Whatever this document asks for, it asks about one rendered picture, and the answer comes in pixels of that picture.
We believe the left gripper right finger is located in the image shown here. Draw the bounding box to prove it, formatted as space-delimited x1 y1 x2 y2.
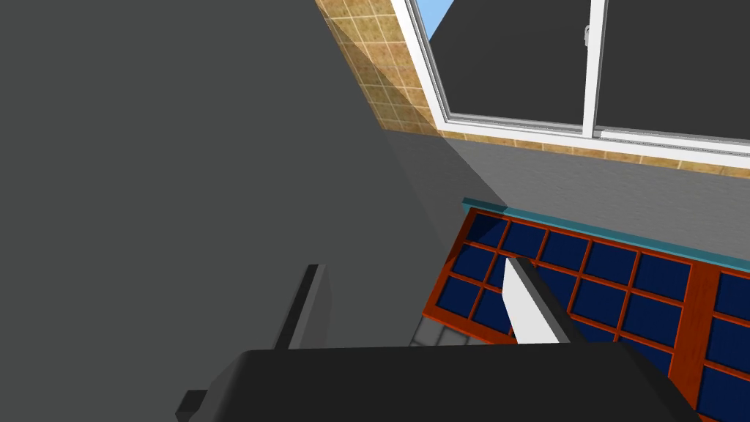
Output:
502 256 587 345

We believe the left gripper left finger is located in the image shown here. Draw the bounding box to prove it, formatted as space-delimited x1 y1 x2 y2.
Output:
272 263 331 351

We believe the red cabinet with blue panes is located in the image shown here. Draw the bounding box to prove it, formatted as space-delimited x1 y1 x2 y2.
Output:
421 198 750 422

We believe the white framed window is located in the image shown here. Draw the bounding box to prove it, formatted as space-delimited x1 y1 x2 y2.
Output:
390 0 750 171

